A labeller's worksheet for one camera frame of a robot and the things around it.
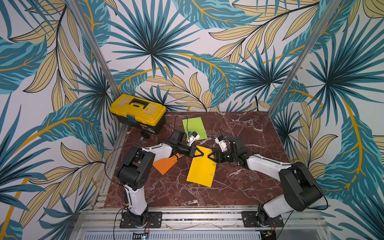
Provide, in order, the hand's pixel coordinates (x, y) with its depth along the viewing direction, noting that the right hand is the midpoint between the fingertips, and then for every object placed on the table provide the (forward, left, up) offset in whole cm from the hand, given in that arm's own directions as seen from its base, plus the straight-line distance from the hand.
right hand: (210, 155), depth 88 cm
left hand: (-1, +5, +2) cm, 6 cm away
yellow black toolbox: (+25, +41, +10) cm, 49 cm away
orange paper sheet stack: (-1, +29, -7) cm, 30 cm away
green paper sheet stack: (+31, +8, -9) cm, 33 cm away
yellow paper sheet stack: (-7, +5, -2) cm, 9 cm away
